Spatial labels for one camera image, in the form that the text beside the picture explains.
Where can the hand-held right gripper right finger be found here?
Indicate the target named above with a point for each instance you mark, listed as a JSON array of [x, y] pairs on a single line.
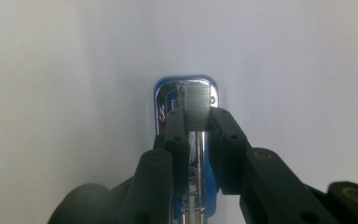
[[230, 155]]

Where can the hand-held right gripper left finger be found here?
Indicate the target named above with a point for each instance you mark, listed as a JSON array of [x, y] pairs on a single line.
[[176, 146]]

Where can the blue and chrome stapler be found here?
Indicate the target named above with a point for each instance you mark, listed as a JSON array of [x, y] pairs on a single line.
[[195, 109]]

